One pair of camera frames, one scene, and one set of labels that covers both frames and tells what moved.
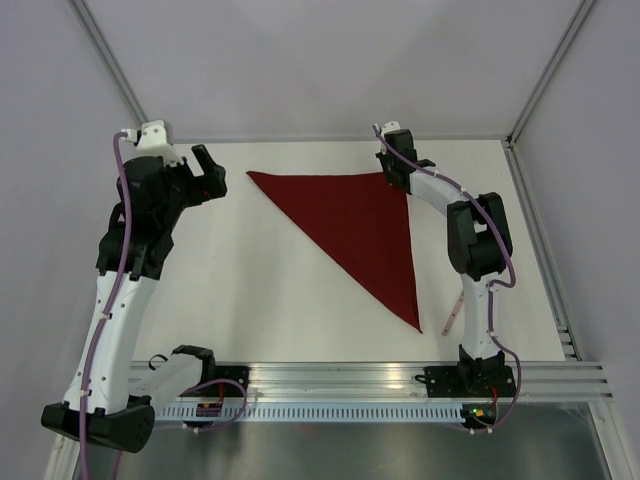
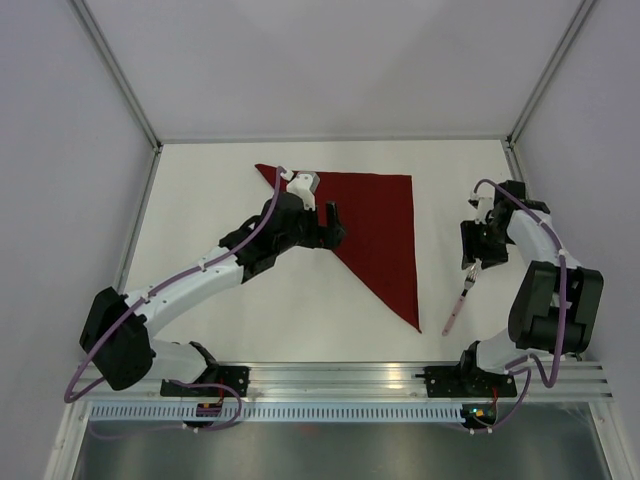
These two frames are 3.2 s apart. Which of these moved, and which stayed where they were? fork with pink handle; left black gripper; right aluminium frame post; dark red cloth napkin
Moved: left black gripper
Stayed: fork with pink handle; right aluminium frame post; dark red cloth napkin
